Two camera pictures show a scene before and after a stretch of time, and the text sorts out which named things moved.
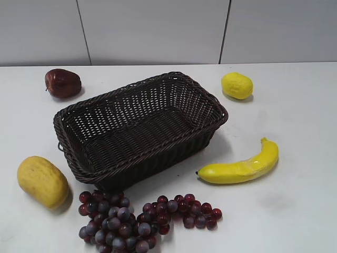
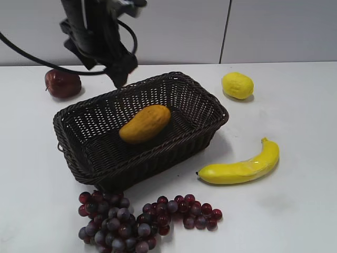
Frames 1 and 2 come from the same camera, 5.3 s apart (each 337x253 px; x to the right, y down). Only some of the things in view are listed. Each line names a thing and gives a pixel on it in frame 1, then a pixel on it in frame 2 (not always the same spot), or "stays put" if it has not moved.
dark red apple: [62, 83] stays put
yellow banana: [259, 165] stays put
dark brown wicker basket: [143, 127] stays put
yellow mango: [44, 181] → [147, 124]
